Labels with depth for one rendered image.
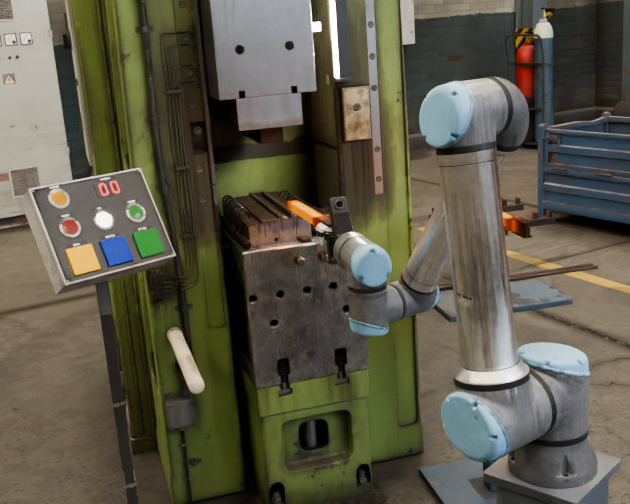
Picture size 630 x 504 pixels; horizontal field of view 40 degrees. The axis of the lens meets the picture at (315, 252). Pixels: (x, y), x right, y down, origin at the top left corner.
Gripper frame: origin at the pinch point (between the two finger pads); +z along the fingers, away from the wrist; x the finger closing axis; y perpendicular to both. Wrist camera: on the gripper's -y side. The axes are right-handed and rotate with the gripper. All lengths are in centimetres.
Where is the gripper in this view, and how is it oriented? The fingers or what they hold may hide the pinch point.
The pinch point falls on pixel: (325, 222)
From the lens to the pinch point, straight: 227.8
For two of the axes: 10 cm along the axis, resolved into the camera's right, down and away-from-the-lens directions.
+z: -2.9, -2.5, 9.2
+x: 9.6, -1.5, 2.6
